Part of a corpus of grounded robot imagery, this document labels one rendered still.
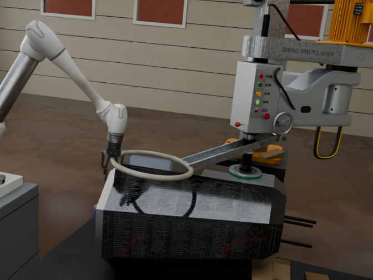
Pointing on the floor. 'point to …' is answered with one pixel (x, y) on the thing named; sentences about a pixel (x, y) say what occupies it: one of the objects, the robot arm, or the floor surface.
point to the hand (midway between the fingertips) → (110, 175)
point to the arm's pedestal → (19, 234)
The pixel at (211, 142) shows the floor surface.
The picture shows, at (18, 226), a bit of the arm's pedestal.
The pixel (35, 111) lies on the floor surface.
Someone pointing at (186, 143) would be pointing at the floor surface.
